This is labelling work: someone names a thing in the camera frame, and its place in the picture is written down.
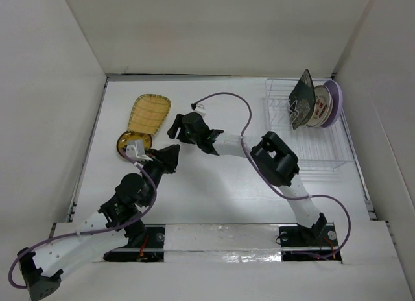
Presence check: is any purple round plate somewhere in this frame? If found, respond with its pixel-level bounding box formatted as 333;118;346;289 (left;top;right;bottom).
321;80;344;128

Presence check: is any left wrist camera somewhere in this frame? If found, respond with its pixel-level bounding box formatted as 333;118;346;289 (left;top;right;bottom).
125;139;148;161

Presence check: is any black square floral plate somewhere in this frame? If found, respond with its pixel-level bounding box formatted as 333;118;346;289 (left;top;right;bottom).
289;69;316;130

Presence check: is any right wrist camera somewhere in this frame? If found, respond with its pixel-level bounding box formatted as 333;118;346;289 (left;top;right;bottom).
191;102;207;117

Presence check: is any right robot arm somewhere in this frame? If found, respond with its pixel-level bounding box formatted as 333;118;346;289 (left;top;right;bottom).
167;112;327;245

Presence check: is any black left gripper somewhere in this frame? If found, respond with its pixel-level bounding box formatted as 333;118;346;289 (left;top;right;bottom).
138;143;179;206

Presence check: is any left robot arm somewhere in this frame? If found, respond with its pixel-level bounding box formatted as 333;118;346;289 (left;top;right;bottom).
16;145;180;300

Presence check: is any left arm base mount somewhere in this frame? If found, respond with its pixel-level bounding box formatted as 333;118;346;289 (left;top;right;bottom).
103;224;166;263

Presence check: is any white plate with red pattern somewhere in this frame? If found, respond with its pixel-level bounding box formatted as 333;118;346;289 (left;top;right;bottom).
306;85;329;127

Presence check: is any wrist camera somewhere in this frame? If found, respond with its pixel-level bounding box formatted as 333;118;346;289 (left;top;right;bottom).
125;139;148;161
191;102;207;117

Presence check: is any yellow bamboo pattern tray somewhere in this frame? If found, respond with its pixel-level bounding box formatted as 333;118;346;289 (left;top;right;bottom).
127;94;171;136

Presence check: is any yellow brown rimmed round plate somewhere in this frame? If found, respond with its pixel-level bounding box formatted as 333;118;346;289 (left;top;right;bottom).
116;131;152;159

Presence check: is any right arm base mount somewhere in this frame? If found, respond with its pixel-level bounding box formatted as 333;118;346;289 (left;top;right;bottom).
275;223;342;262

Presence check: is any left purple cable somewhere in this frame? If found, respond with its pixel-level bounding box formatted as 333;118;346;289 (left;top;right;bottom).
8;153;158;289

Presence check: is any white wire dish rack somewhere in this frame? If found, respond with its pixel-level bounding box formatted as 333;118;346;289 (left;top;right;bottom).
265;78;355;171

